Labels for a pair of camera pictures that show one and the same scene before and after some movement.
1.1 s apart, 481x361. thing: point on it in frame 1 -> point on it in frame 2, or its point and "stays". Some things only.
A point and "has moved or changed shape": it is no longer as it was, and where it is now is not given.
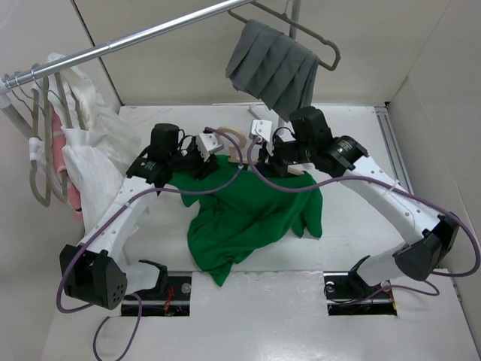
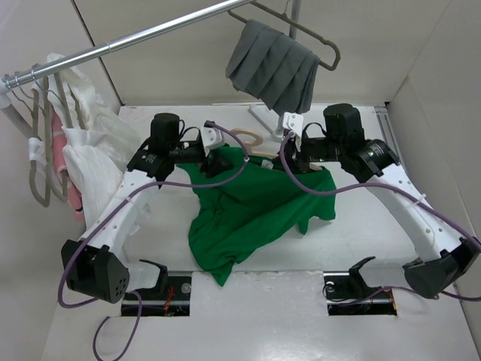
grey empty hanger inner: (47, 159) stays
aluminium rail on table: (391, 147) stays
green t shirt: (237, 213) has moved or changed shape
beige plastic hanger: (233, 155) has moved or changed shape
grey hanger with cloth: (296, 22) stays
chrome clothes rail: (34, 71) stays
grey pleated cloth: (273, 67) stays
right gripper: (270, 162) -> (300, 160)
